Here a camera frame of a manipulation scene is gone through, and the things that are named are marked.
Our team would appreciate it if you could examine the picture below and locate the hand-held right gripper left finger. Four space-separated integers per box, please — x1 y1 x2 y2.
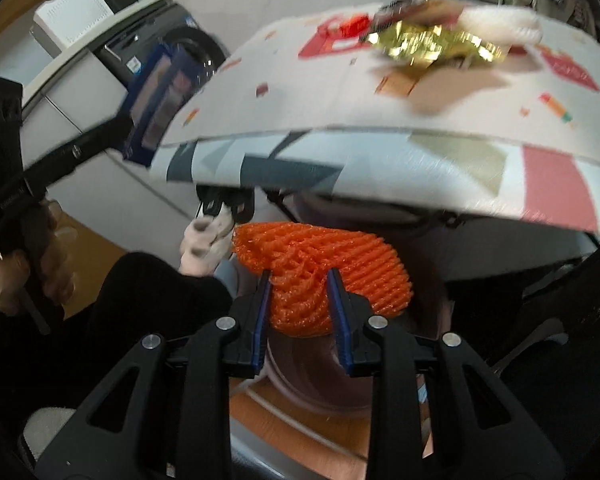
34 270 273 480

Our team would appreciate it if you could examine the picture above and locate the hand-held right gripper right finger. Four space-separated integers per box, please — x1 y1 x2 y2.
326 268 565 480

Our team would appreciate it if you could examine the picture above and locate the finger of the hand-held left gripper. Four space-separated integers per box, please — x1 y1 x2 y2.
24 43 204 167

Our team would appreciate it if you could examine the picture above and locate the orange foam net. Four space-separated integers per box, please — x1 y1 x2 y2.
231 221 413 338

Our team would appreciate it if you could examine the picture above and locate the person's left hand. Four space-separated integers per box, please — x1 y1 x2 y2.
0 199 77 318

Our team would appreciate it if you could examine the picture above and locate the white cabinet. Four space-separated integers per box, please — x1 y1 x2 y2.
20 0 203 222

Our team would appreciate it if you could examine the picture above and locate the person's foot in white sock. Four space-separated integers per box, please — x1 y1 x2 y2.
179 209 237 277

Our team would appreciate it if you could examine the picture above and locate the dark washing machine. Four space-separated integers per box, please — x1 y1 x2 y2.
92 0 231 92

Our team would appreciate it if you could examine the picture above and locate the white storage box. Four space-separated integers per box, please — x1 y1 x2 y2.
32 0 116 57

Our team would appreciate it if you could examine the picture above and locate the person's leg in black pants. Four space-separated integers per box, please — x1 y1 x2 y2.
0 252 232 441

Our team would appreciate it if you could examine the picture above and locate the printed table mat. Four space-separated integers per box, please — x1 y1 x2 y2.
150 0 600 237

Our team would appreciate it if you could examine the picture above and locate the grey fuzzy slipper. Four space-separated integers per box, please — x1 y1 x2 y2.
22 406 77 463

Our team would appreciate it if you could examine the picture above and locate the brown cardboard piece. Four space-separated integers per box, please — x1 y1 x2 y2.
412 66 507 114

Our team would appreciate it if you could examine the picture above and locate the gold foil wrapper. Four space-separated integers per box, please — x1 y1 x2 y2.
367 24 511 69

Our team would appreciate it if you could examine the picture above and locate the dark snack wrapper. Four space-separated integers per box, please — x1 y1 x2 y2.
372 0 431 29

